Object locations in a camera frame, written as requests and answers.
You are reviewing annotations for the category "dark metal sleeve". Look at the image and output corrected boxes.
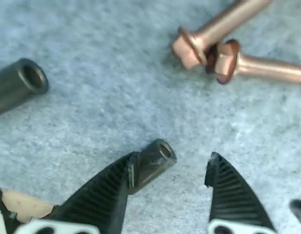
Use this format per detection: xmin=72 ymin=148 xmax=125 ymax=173
xmin=0 ymin=58 xmax=49 ymax=117
xmin=128 ymin=138 xmax=177 ymax=195
xmin=289 ymin=198 xmax=301 ymax=229

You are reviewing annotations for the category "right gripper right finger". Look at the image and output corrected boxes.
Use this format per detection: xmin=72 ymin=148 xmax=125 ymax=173
xmin=204 ymin=152 xmax=278 ymax=234

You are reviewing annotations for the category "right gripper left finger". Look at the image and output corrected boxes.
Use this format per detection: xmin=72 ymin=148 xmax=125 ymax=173
xmin=14 ymin=151 xmax=139 ymax=234

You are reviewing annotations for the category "copper flange bolt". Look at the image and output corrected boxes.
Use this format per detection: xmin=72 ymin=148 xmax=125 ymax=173
xmin=171 ymin=0 xmax=274 ymax=70
xmin=205 ymin=39 xmax=301 ymax=86

